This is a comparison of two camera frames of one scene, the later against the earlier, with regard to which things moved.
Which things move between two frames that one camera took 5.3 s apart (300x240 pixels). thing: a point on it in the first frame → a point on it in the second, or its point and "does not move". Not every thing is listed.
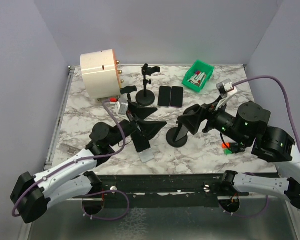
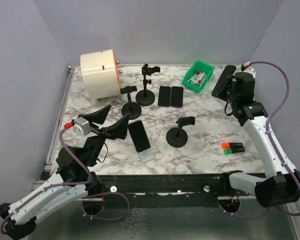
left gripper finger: [141, 112] → [98, 116]
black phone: [181, 132] → [221, 90]
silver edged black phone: [164, 99] does not move
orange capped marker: [230, 145] does not move
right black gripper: [192, 120] → [229, 81]
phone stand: [171, 136] does not move
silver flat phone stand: [146, 155] does not move
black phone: [140, 141] does not move
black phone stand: [146, 97] does not move
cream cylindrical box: [101, 74] does not move
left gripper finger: [150, 128] → [118, 130]
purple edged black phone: [177, 96] does not move
